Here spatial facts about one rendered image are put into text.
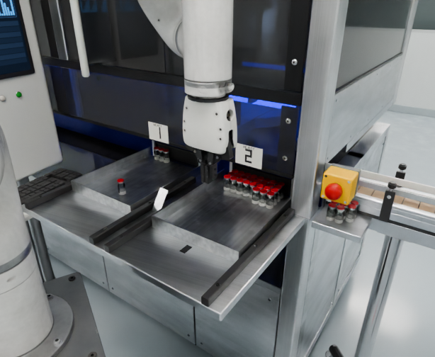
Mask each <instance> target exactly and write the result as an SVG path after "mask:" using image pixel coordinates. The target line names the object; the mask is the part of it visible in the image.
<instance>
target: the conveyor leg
mask: <svg viewBox="0 0 435 357"><path fill-rule="evenodd" d="M378 233H381V232H378ZM381 234H383V233H381ZM404 241H406V240H403V239H399V238H397V237H393V236H390V235H387V234H385V238H384V242H383V247H382V250H381V253H380V258H379V261H378V266H377V269H376V272H375V278H374V281H373V285H372V288H371V294H370V297H369V300H368V305H367V308H366V313H365V316H364V319H363V324H362V327H361V333H360V336H359V339H358V343H357V347H356V352H355V355H354V357H371V354H372V352H373V347H374V344H375V340H376V337H377V334H378V330H379V327H380V323H381V319H382V317H383V313H384V309H385V305H386V302H387V299H388V296H389V292H390V288H391V285H392V281H393V278H394V275H395V271H396V268H397V263H398V261H399V257H400V253H401V251H402V246H403V243H404ZM406 242H409V241H406ZM409 243H411V242H409Z"/></svg>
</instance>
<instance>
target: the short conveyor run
mask: <svg viewBox="0 0 435 357"><path fill-rule="evenodd" d="M406 168H407V165H406V164H404V163H401V164H399V166H398V169H400V171H396V174H395V177H391V176H386V175H382V174H377V173H374V172H370V171H365V170H362V169H361V176H362V177H365V178H362V177H360V180H359V184H358V190H357V192H356V195H355V196H354V197H353V199H352V200H355V201H358V211H357V213H358V214H360V215H365V216H367V217H371V218H372V221H371V225H370V227H369V229H370V230H374V231H377V232H381V233H383V234H387V235H390V236H393V237H397V238H399V239H403V240H406V241H409V242H412V243H415V244H419V245H422V246H424V247H428V248H430V249H435V187H433V186H428V185H424V184H421V183H415V182H412V181H407V180H405V174H406V172H403V170H405V169H406ZM371 179H373V180H371ZM374 180H376V181H374ZM379 181H382V182H385V183H382V182H379ZM403 187H405V188H403ZM407 188H410V189H413V190H410V189H407ZM414 190H415V191H414ZM420 191H421V192H420ZM422 192H425V193H422ZM428 193H430V194H428ZM431 194H433V195H431Z"/></svg>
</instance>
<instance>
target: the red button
mask: <svg viewBox="0 0 435 357"><path fill-rule="evenodd" d="M342 193H343V190H342V188H341V186H340V185H338V184H336V183H331V184H329V185H328V186H327V187H326V188H325V190H324V194H325V195H326V197H327V198H328V199H330V200H338V199H339V198H340V197H341V195H342Z"/></svg>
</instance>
